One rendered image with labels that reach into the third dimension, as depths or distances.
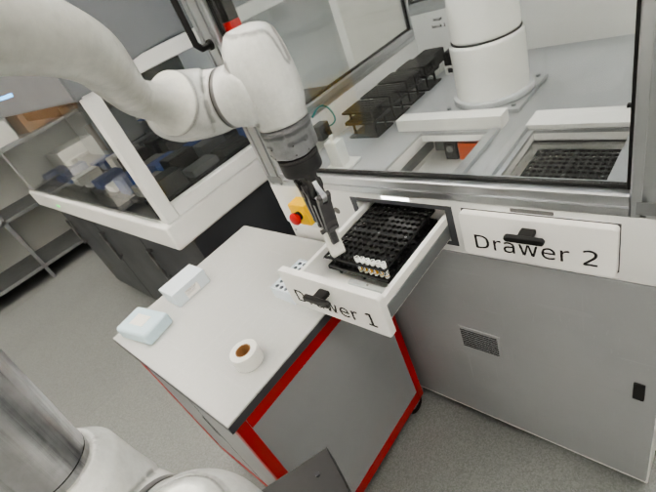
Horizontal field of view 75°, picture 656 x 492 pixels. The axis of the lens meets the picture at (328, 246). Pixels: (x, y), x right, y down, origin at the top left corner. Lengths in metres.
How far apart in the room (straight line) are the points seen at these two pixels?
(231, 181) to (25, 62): 1.30
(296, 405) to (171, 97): 0.76
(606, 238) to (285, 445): 0.83
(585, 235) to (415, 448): 1.05
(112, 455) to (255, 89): 0.53
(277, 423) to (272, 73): 0.78
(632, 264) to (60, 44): 0.88
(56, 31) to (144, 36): 1.14
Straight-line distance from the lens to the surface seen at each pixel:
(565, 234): 0.89
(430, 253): 0.96
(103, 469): 0.62
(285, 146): 0.72
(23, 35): 0.41
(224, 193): 1.66
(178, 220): 1.58
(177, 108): 0.73
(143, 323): 1.35
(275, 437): 1.12
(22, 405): 0.56
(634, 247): 0.90
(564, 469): 1.62
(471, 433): 1.68
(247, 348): 1.06
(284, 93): 0.70
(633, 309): 1.01
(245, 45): 0.69
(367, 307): 0.84
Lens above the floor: 1.46
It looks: 33 degrees down
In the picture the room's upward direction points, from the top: 24 degrees counter-clockwise
